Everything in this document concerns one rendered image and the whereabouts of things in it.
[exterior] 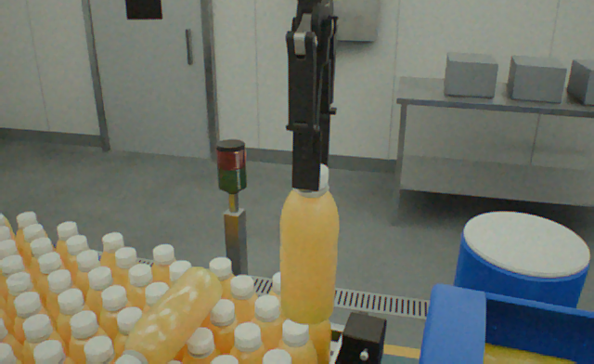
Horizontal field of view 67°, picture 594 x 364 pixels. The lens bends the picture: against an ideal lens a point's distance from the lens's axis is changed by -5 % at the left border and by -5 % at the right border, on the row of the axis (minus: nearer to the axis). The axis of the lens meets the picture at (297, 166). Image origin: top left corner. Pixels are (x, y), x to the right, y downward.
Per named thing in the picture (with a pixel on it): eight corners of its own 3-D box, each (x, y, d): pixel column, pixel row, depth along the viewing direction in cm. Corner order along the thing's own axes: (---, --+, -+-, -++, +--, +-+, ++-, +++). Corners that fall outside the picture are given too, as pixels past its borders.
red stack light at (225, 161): (238, 172, 97) (237, 154, 95) (211, 168, 99) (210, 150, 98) (251, 162, 102) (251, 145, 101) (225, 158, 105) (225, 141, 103)
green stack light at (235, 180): (238, 194, 99) (238, 173, 97) (213, 189, 101) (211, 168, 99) (251, 182, 104) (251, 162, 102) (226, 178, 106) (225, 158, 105)
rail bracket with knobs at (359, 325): (373, 393, 82) (377, 350, 78) (334, 383, 84) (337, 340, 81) (383, 356, 91) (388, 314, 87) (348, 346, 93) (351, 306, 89)
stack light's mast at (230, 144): (240, 219, 101) (237, 149, 95) (214, 214, 103) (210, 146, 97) (252, 207, 107) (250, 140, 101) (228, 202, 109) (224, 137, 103)
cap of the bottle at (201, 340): (218, 345, 68) (218, 336, 67) (197, 359, 65) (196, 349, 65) (202, 332, 71) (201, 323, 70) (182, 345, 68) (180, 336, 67)
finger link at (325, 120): (303, 114, 52) (304, 111, 53) (302, 170, 55) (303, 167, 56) (329, 117, 51) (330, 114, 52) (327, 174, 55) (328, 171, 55)
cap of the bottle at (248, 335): (263, 346, 68) (263, 337, 67) (237, 351, 67) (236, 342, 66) (258, 330, 71) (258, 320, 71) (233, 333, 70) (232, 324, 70)
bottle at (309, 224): (307, 335, 57) (312, 203, 49) (269, 307, 61) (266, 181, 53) (344, 308, 61) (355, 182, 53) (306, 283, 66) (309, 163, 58)
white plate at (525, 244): (548, 290, 87) (546, 294, 88) (612, 246, 101) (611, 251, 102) (439, 231, 109) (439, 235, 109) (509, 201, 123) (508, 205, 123)
